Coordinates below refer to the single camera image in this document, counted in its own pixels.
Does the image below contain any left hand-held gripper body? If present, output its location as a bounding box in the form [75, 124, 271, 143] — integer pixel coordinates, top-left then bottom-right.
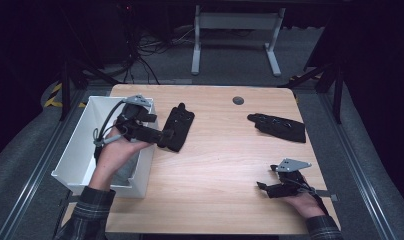
[115, 94, 158, 144]

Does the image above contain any aluminium rail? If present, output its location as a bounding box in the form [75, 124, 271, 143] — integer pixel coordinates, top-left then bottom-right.
[0, 89, 88, 240]
[318, 93, 398, 240]

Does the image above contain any white desk frame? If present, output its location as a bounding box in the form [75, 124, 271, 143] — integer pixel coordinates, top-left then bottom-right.
[190, 4, 287, 78]

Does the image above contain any black tripod stand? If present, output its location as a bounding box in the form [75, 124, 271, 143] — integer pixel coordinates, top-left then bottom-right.
[279, 59, 345, 125]
[58, 58, 120, 122]

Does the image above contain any yellow black floor tape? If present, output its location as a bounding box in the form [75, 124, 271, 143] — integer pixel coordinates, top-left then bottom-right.
[44, 83, 88, 109]

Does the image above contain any white box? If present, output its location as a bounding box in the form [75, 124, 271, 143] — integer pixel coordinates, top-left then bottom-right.
[50, 95, 159, 198]

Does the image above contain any bundle of floor cables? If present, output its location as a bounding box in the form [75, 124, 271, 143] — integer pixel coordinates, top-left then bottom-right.
[123, 26, 198, 85]

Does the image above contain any person's left hand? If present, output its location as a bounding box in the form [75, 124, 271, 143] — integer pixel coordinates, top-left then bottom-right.
[95, 128, 155, 178]

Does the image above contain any person's right hand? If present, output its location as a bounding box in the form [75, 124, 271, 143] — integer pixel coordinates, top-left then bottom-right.
[283, 192, 326, 220]

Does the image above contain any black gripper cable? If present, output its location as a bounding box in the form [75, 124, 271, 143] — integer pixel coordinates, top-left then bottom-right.
[289, 178, 329, 216]

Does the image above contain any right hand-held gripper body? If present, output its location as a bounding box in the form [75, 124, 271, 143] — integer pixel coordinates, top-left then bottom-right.
[268, 158, 313, 199]

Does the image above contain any black glove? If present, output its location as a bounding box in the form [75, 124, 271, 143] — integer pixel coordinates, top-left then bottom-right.
[247, 113, 307, 144]
[158, 102, 196, 153]

